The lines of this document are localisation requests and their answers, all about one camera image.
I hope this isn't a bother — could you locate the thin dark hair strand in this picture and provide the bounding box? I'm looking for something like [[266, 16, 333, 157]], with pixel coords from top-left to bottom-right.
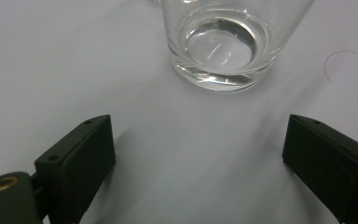
[[324, 49, 358, 85]]

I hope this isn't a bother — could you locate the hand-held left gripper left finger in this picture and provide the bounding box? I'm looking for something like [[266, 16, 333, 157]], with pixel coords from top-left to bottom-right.
[[34, 114, 117, 224]]

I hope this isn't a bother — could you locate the clear glass cup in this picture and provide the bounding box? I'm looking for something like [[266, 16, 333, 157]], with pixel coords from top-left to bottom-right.
[[151, 0, 316, 94]]

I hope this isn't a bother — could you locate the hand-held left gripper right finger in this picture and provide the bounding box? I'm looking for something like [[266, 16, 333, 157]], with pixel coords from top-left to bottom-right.
[[282, 114, 358, 224]]

